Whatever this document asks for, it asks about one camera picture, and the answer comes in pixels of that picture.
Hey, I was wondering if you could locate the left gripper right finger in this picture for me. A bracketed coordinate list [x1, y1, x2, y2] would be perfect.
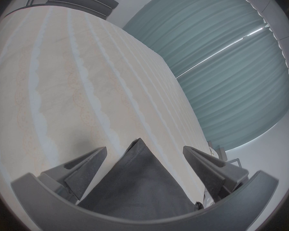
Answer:
[183, 145, 250, 200]

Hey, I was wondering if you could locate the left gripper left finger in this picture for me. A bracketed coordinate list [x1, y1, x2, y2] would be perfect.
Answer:
[40, 146, 107, 201]

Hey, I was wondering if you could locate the black T-shirt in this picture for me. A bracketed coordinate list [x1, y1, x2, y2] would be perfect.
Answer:
[77, 137, 205, 219]

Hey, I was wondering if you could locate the bed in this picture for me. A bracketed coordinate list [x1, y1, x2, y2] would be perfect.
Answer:
[0, 5, 244, 216]

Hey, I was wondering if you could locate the grey bedside table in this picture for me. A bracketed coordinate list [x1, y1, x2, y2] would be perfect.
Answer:
[207, 141, 228, 163]

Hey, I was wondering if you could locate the blue-green curtain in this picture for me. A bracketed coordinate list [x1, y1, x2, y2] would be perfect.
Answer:
[176, 27, 289, 151]
[122, 0, 266, 77]

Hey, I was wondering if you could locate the black chest of drawers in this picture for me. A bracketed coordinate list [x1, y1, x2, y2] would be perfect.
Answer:
[26, 0, 119, 17]

